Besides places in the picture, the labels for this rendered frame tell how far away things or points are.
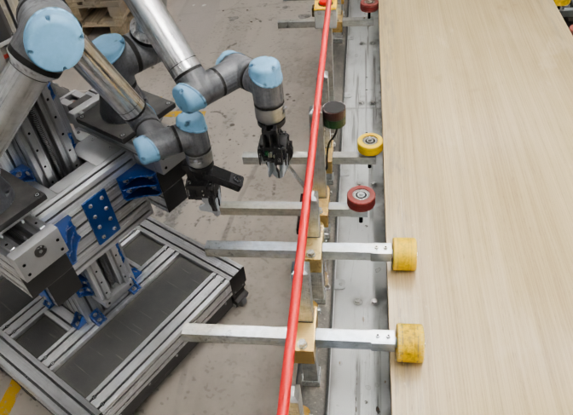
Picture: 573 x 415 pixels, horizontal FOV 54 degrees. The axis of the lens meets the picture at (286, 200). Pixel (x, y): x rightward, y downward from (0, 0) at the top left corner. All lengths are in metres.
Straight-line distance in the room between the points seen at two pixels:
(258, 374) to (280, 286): 0.44
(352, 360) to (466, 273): 0.40
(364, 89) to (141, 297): 1.30
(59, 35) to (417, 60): 1.37
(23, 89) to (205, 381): 1.42
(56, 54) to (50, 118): 0.52
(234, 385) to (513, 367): 1.27
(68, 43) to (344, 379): 1.05
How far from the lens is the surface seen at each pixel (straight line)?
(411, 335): 1.23
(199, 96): 1.35
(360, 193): 1.61
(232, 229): 2.83
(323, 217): 1.61
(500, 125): 1.92
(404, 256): 1.38
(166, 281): 2.41
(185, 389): 2.36
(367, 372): 1.59
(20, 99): 1.34
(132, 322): 2.33
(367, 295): 1.74
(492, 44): 2.36
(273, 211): 1.66
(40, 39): 1.27
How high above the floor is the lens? 2.00
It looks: 43 degrees down
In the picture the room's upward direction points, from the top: 7 degrees counter-clockwise
